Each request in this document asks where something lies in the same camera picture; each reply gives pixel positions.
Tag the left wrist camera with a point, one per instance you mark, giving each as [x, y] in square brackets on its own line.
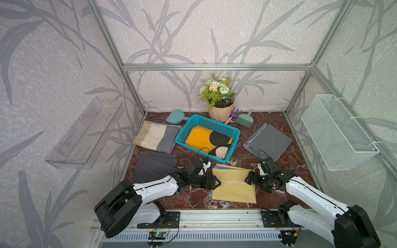
[197, 167]

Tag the yellow-green pillowcase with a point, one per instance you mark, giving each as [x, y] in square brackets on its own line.
[233, 187]

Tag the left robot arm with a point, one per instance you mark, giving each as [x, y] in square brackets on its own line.
[116, 210]

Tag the white wire wall basket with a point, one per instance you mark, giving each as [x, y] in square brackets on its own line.
[340, 140]

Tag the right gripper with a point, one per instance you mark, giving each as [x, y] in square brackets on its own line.
[255, 180]

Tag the dark grey checked pillowcase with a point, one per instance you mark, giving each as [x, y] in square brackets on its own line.
[153, 166]

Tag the right circuit board with wires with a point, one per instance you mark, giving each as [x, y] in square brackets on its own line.
[289, 237]

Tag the potted artificial flower plant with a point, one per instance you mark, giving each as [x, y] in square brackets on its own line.
[217, 93]

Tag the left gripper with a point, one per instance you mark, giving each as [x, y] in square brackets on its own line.
[211, 182]

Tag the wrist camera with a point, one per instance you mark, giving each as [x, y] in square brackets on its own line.
[197, 167]
[268, 167]

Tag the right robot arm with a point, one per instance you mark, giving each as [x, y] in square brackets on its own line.
[340, 224]

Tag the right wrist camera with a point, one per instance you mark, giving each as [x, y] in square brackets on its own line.
[268, 167]

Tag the left green circuit board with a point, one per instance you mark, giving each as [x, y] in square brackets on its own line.
[157, 235]

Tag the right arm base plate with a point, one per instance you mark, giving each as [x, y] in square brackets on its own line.
[276, 218]

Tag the aluminium front rail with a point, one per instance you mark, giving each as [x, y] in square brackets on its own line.
[240, 219]

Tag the yellow Mickey Mouse pillowcase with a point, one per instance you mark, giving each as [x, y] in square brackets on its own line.
[209, 141]

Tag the clear acrylic wall shelf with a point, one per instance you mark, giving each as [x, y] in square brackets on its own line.
[81, 146]

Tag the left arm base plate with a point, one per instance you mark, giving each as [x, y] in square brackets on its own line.
[153, 215]

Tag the green toy scoop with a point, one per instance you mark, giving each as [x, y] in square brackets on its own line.
[245, 120]

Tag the beige grey striped pillowcase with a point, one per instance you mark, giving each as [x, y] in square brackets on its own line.
[157, 137]

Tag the teal plastic basket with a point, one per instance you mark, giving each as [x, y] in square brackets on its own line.
[198, 120]

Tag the purple pink toy rake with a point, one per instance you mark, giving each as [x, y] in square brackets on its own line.
[234, 114]

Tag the plain grey pillowcase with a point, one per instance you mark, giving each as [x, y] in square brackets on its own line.
[267, 141]

